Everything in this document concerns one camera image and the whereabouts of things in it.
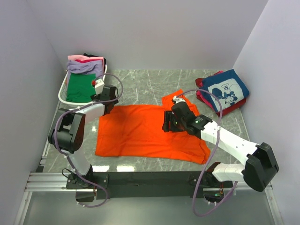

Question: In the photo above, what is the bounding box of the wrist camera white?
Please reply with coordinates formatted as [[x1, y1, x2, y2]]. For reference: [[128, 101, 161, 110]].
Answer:
[[172, 96, 186, 105], [92, 78, 105, 94]]

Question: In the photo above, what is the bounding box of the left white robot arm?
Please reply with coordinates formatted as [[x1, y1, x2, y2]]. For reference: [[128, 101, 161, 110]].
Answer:
[[48, 85, 119, 188]]

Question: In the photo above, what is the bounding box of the magenta shirt in basket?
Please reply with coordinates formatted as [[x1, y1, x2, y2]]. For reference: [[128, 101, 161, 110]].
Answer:
[[75, 59, 95, 63]]

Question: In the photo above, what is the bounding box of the green shirt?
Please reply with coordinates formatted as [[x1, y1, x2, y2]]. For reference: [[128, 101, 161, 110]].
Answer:
[[66, 73, 96, 103]]

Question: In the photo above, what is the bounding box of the black garment in basket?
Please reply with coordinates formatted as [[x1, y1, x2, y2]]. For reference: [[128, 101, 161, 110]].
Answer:
[[83, 53, 106, 64]]

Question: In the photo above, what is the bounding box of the light pink shirt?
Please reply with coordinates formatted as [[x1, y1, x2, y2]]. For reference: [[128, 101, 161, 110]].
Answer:
[[67, 55, 104, 60]]

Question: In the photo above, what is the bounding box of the lavender shirt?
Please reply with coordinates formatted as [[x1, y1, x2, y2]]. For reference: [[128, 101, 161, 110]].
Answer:
[[67, 60, 105, 78]]

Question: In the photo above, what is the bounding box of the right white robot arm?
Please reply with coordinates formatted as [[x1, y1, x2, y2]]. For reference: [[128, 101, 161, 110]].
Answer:
[[162, 102, 279, 192]]

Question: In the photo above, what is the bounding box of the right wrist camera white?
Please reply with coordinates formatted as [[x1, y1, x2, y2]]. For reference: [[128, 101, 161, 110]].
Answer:
[[172, 96, 186, 105]]

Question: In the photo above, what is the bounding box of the aluminium rail frame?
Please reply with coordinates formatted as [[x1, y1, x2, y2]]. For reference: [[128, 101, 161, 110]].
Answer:
[[14, 100, 285, 225]]

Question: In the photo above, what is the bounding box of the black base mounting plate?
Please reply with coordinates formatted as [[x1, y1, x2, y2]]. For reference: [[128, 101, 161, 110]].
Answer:
[[66, 171, 233, 200]]

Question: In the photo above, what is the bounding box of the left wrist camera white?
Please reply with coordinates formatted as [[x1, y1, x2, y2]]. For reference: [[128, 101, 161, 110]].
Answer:
[[92, 78, 105, 94]]

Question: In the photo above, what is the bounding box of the white perforated basket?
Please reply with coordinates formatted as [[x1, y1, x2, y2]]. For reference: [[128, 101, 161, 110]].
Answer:
[[58, 62, 107, 106]]

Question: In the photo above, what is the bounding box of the blue cartoon print shirt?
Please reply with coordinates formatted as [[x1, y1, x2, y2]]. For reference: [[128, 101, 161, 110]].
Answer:
[[201, 69, 250, 113]]

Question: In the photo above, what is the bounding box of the orange t shirt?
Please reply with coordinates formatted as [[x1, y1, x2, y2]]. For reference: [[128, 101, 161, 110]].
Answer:
[[95, 90, 210, 165]]

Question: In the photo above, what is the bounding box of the pink folded shirt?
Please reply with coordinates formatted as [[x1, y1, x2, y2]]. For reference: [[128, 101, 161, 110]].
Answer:
[[196, 88, 214, 110]]

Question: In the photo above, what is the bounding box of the red folded shirt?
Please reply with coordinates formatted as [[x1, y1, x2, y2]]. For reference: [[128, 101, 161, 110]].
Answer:
[[195, 71, 247, 118]]

